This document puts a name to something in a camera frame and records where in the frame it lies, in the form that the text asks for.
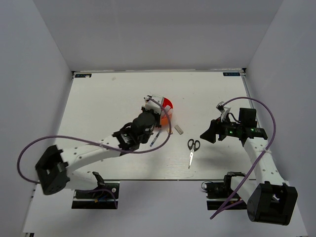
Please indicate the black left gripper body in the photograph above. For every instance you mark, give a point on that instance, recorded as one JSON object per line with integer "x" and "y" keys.
{"x": 157, "y": 123}

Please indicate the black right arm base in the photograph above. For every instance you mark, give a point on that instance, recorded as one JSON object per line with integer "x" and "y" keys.
{"x": 218, "y": 191}

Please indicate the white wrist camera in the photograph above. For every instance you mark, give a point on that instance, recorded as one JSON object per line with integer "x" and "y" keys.
{"x": 154, "y": 102}
{"x": 224, "y": 109}

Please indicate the grey white eraser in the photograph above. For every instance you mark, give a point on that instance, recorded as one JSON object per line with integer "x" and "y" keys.
{"x": 178, "y": 129}

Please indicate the black handled scissors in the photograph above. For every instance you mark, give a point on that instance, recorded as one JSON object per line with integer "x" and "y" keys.
{"x": 193, "y": 146}

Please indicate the right corner table label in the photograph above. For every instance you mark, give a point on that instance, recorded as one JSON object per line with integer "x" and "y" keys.
{"x": 231, "y": 74}

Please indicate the corner table label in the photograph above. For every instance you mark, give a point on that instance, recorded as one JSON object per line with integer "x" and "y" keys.
{"x": 83, "y": 75}
{"x": 231, "y": 74}

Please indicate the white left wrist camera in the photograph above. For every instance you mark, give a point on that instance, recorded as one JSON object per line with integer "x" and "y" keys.
{"x": 154, "y": 102}

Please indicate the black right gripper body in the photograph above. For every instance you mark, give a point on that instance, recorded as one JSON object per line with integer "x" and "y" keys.
{"x": 225, "y": 128}

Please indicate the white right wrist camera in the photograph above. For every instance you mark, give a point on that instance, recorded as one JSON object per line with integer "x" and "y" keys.
{"x": 224, "y": 109}

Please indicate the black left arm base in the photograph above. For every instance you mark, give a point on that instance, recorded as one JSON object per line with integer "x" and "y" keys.
{"x": 98, "y": 200}

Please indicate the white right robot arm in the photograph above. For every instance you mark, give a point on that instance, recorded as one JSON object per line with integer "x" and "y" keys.
{"x": 268, "y": 198}

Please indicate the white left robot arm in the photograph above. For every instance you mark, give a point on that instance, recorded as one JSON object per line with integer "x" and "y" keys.
{"x": 58, "y": 169}

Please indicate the blue clear pen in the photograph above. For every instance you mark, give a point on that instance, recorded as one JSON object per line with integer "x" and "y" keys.
{"x": 155, "y": 138}

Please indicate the left corner table label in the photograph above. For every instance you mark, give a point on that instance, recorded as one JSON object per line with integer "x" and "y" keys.
{"x": 83, "y": 75}

